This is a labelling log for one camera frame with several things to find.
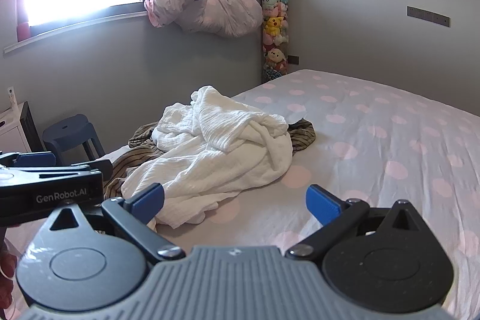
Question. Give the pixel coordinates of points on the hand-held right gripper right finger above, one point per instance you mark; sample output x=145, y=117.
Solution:
x=322, y=205

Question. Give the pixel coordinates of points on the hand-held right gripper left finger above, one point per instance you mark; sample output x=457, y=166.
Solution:
x=148, y=200

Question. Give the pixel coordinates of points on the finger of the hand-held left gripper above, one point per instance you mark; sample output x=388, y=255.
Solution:
x=99, y=168
x=35, y=158

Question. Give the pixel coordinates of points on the white crinkled pants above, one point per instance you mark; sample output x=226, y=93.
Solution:
x=225, y=162

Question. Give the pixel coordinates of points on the person's left hand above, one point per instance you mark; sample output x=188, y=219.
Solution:
x=7, y=263

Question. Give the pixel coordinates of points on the brown striped garment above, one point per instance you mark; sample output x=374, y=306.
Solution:
x=131, y=160

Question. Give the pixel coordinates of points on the black ribbed appliance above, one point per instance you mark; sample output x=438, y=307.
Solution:
x=30, y=125

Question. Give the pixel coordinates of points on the white cabinet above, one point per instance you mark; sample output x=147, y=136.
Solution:
x=11, y=132

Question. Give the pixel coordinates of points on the dark blue stool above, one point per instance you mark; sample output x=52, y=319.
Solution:
x=71, y=128

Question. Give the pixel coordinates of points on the bed with pink-dotted sheet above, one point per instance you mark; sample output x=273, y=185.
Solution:
x=375, y=155

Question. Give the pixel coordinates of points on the clear tube of plush toys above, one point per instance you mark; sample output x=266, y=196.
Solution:
x=275, y=31

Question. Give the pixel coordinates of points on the rolled pale pink quilt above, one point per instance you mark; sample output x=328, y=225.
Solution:
x=225, y=12

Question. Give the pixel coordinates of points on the small dark wall socket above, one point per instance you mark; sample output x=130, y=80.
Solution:
x=293, y=60

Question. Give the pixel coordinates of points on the grey wall socket strip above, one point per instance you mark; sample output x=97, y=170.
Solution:
x=428, y=16

